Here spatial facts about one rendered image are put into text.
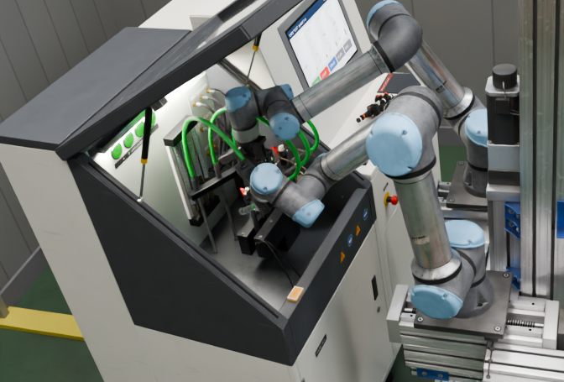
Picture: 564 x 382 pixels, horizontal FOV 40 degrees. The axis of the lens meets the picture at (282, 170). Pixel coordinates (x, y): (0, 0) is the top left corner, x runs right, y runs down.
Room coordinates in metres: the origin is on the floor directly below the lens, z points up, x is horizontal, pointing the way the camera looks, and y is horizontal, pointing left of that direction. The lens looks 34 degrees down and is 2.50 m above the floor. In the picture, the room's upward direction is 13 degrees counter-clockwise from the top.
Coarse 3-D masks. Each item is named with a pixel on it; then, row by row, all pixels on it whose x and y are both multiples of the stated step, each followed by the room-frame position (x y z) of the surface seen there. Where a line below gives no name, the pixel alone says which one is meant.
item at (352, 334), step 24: (360, 264) 1.96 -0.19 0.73; (360, 288) 1.94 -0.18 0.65; (336, 312) 1.78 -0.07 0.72; (360, 312) 1.92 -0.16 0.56; (384, 312) 2.07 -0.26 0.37; (312, 336) 1.65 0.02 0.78; (336, 336) 1.76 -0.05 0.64; (360, 336) 1.89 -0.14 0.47; (384, 336) 2.05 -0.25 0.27; (312, 360) 1.62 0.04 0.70; (336, 360) 1.73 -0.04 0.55; (360, 360) 1.87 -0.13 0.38; (384, 360) 2.02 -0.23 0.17
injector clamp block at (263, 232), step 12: (264, 216) 2.03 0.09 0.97; (276, 216) 2.01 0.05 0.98; (288, 216) 2.04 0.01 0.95; (252, 228) 1.97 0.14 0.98; (264, 228) 1.95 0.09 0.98; (276, 228) 1.97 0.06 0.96; (288, 228) 2.02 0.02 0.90; (240, 240) 1.95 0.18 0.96; (252, 240) 1.95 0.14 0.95; (276, 240) 1.96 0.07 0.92; (288, 240) 2.01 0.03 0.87; (252, 252) 1.94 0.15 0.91; (264, 252) 1.90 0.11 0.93
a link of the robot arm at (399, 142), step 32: (416, 96) 1.39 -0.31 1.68; (384, 128) 1.30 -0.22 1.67; (416, 128) 1.29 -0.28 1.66; (384, 160) 1.29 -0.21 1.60; (416, 160) 1.26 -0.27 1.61; (416, 192) 1.29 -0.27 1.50; (416, 224) 1.29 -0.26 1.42; (416, 256) 1.30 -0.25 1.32; (448, 256) 1.28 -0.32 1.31; (416, 288) 1.27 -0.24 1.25; (448, 288) 1.25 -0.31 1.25
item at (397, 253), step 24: (216, 0) 2.51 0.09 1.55; (192, 24) 2.43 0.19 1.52; (360, 24) 2.83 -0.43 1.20; (240, 48) 2.34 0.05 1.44; (264, 48) 2.32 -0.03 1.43; (240, 72) 2.35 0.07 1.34; (264, 72) 2.30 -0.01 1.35; (288, 72) 2.36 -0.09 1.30; (360, 96) 2.63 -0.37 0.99; (312, 120) 2.35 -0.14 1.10; (336, 120) 2.45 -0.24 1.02; (384, 192) 2.19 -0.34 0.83; (384, 216) 2.17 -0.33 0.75; (384, 240) 2.15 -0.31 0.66; (408, 240) 2.32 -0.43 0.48; (384, 264) 2.12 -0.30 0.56; (408, 264) 2.30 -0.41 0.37
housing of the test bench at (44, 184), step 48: (192, 0) 2.78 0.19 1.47; (144, 48) 2.36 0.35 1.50; (48, 96) 2.17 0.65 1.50; (96, 96) 2.09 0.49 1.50; (0, 144) 1.99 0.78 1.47; (48, 144) 1.88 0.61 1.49; (48, 192) 1.92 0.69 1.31; (48, 240) 1.98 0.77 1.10; (96, 240) 1.86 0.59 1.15; (96, 288) 1.91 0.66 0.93; (96, 336) 1.97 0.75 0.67
